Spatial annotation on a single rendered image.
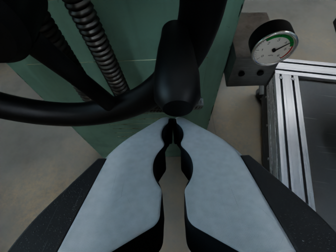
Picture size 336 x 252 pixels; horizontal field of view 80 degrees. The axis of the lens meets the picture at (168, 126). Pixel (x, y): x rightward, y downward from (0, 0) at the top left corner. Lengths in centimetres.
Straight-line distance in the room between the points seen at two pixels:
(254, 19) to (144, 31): 22
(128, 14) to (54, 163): 84
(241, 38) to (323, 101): 62
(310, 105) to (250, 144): 28
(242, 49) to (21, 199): 101
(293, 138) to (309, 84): 28
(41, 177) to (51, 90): 60
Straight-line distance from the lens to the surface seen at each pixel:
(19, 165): 117
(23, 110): 26
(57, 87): 54
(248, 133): 103
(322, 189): 82
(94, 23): 23
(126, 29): 38
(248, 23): 46
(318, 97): 98
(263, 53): 35
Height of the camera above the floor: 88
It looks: 63 degrees down
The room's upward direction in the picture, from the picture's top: 5 degrees counter-clockwise
